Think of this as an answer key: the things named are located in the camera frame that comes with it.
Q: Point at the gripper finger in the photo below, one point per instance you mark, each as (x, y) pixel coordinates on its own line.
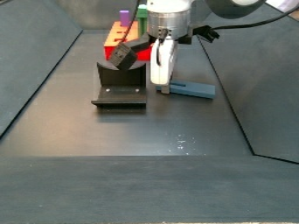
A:
(166, 89)

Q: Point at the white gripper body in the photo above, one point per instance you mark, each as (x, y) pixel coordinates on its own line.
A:
(163, 57)

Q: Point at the blue double-square block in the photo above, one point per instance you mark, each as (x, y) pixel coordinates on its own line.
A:
(192, 89)

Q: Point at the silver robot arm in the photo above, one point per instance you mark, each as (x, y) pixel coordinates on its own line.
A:
(168, 24)

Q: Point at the red peg board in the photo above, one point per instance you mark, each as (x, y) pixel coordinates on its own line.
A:
(115, 35)

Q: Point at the black curved holder stand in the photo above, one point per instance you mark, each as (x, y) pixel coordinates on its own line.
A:
(122, 86)

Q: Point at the green pentagon peg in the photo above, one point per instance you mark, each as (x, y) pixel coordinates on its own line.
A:
(142, 19)

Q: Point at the purple rectangular peg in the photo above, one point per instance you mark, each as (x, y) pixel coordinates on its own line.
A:
(124, 18)

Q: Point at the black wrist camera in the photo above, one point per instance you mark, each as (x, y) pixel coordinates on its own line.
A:
(123, 56)

